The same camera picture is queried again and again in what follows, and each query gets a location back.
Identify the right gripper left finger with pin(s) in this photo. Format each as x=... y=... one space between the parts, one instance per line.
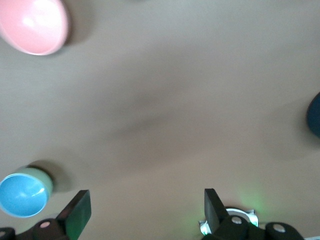
x=75 y=215

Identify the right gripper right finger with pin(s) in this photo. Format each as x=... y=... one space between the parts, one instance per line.
x=215 y=215

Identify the blue bowl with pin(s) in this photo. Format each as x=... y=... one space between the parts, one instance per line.
x=22 y=197

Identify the pink bowl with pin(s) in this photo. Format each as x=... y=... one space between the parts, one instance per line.
x=32 y=27

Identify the brown table cover sheet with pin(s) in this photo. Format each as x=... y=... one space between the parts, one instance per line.
x=160 y=100

